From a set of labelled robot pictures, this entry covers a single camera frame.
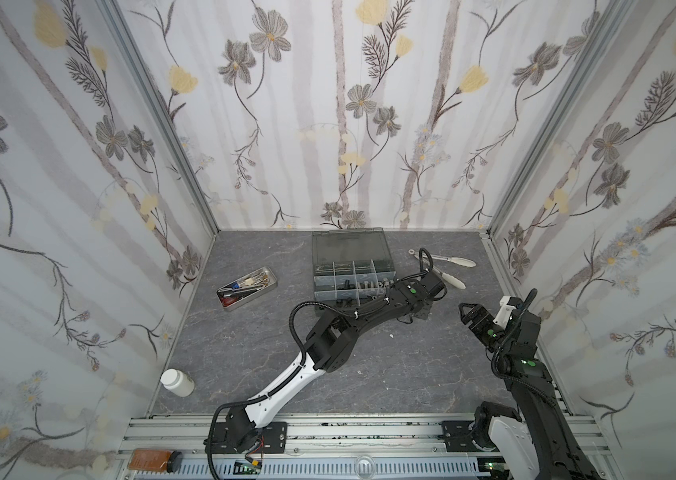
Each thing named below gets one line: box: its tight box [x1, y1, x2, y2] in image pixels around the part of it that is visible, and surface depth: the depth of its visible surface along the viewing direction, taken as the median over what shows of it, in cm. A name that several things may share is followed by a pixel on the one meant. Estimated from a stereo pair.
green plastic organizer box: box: [312, 227, 397, 311], surface depth 109 cm
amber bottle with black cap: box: [128, 448, 184, 474], surface depth 69 cm
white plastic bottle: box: [160, 368, 195, 398], surface depth 76 cm
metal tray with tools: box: [216, 266, 278, 311], surface depth 103 cm
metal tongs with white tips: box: [408, 248, 477, 289], surface depth 113 cm
